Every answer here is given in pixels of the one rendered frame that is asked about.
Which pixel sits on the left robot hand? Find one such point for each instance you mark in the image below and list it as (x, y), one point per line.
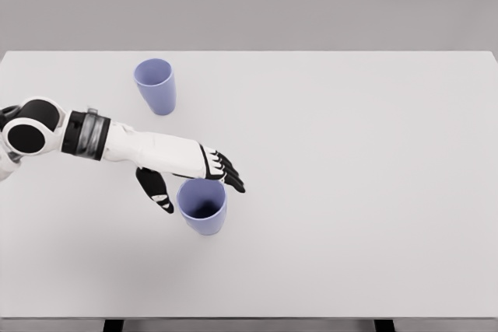
(175, 155)

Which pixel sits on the lavender plastic cup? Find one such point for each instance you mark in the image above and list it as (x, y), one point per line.
(155, 87)
(202, 207)

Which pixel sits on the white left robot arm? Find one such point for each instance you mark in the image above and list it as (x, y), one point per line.
(78, 135)

